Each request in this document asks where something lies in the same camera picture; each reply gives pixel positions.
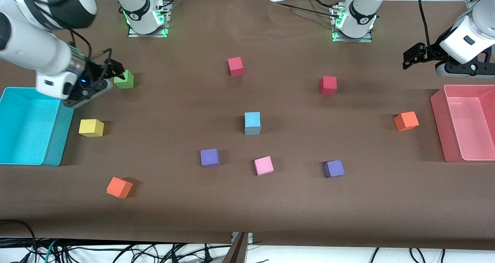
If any purple foam block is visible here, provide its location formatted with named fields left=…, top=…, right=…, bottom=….
left=200, top=149, right=220, bottom=167
left=323, top=160, right=345, bottom=178

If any green foam block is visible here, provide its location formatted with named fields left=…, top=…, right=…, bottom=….
left=114, top=70, right=135, bottom=89

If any cyan plastic bin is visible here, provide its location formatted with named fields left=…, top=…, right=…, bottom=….
left=0, top=87, right=77, bottom=167

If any black looped floor cable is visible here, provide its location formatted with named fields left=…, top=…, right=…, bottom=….
left=0, top=219, right=38, bottom=263

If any red foam block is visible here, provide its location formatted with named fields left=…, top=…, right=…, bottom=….
left=227, top=56, right=245, bottom=77
left=319, top=76, right=337, bottom=95

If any black cable on cloth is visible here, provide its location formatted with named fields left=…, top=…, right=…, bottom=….
left=263, top=0, right=343, bottom=16

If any pink plastic bin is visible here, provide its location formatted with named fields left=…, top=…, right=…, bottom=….
left=430, top=84, right=495, bottom=163

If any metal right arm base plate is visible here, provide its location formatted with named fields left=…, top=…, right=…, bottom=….
left=128, top=2, right=170, bottom=38

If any grey metal bar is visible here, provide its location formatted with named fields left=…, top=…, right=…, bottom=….
left=222, top=232, right=249, bottom=263

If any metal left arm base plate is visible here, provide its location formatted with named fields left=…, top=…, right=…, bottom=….
left=332, top=4, right=374, bottom=43

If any teal floor cable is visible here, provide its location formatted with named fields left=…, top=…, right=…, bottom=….
left=44, top=239, right=58, bottom=263

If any orange foam block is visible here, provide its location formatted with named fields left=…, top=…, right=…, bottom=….
left=106, top=177, right=133, bottom=199
left=394, top=111, right=420, bottom=132

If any brown table cloth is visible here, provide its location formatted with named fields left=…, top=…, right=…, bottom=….
left=0, top=0, right=495, bottom=251

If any yellow foam block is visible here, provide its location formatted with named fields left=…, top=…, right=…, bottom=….
left=79, top=119, right=104, bottom=137

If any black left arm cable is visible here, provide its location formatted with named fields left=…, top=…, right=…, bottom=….
left=418, top=0, right=430, bottom=49

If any pink foam block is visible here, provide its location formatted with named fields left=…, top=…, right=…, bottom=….
left=254, top=156, right=274, bottom=176

